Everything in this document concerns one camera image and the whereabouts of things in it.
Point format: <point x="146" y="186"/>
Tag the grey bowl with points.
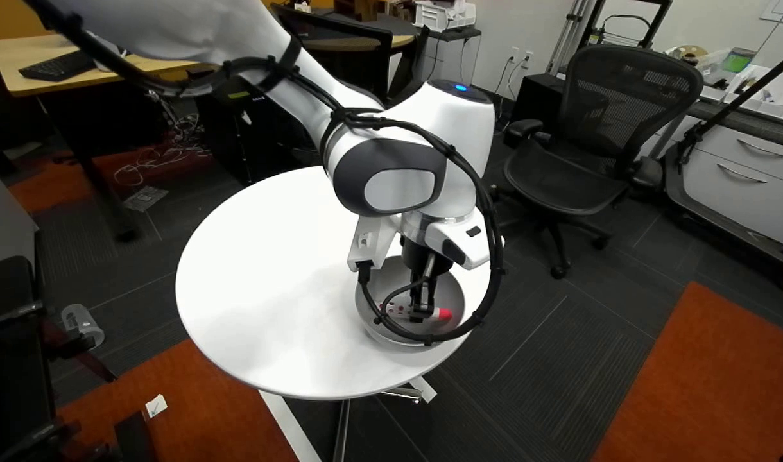
<point x="382" y="306"/>

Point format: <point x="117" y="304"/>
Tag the black keyboard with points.
<point x="60" y="67"/>

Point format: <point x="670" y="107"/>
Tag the round white table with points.
<point x="264" y="293"/>

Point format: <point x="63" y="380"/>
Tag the white drawer cabinet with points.
<point x="741" y="179"/>

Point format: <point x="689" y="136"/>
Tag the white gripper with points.
<point x="456" y="239"/>

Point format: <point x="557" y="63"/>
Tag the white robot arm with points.
<point x="407" y="170"/>

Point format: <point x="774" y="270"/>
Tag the black mesh office chair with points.
<point x="614" y="99"/>

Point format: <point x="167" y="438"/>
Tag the wooden desk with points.
<point x="31" y="49"/>

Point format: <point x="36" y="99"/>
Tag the red and white marker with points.
<point x="436" y="315"/>

